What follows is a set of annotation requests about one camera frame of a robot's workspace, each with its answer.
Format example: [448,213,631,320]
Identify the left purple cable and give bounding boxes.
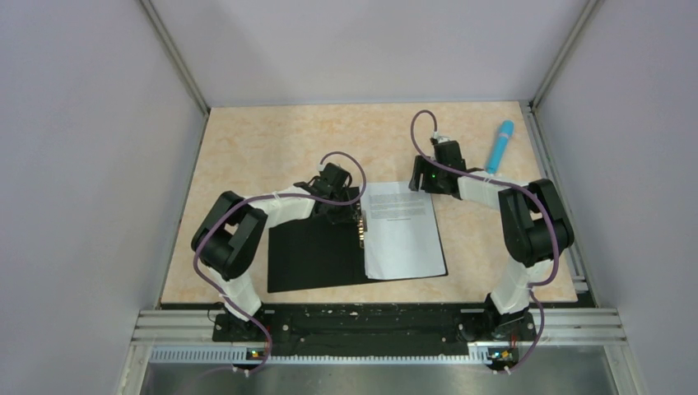
[193,151,367,377]

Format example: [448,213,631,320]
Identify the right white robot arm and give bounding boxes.
[409,137,575,341]

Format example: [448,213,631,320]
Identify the aluminium frame rail front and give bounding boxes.
[118,304,648,394]

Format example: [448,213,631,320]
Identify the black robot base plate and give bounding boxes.
[212,303,537,371]

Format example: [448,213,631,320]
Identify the white printed paper stack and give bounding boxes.
[361,182,448,281]

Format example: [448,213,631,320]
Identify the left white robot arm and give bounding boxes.
[191,163,368,340]

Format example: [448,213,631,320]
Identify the turquoise marker pen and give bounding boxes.
[485,120,514,174]

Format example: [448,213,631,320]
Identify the left aluminium corner post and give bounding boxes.
[137,0,211,118]

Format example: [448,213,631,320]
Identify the grey black file folder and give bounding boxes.
[266,185,449,295]

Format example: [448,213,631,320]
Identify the aluminium corner post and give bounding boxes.
[528,0,605,113]
[137,0,211,118]

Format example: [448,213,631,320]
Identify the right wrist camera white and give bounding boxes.
[430,131,458,147]

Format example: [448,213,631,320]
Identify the right aluminium corner post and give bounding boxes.
[528,0,605,113]

